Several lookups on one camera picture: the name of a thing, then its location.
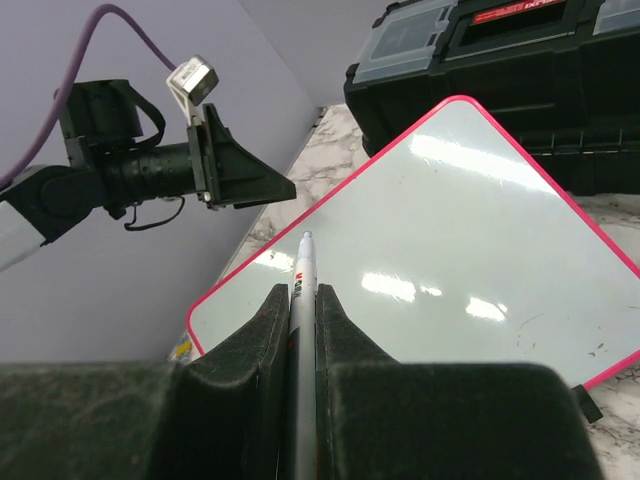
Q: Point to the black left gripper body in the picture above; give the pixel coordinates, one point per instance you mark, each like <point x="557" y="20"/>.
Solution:
<point x="196" y="139"/>

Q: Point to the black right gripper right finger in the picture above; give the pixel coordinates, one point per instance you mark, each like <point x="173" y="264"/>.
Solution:
<point x="378" y="418"/>

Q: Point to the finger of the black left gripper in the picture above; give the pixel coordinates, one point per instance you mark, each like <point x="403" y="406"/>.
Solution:
<point x="233" y="174"/>

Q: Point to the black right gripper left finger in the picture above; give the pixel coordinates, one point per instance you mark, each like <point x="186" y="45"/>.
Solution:
<point x="217" y="417"/>

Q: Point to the blue white marker pen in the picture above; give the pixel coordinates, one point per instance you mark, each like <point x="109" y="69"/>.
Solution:
<point x="300" y="440"/>

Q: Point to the pink-framed whiteboard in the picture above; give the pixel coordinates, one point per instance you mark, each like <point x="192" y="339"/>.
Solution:
<point x="453" y="245"/>

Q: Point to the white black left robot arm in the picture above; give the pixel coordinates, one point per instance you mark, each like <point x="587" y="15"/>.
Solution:
<point x="117" y="161"/>

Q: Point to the yellow grey small connector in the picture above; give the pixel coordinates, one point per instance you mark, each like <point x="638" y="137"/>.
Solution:
<point x="182" y="351"/>

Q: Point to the black plastic toolbox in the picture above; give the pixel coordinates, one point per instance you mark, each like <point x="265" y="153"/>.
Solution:
<point x="561" y="77"/>

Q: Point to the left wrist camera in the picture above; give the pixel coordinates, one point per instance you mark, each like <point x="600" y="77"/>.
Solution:
<point x="190" y="83"/>

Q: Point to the aluminium frame rail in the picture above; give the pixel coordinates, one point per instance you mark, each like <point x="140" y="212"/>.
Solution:
<point x="275" y="190"/>

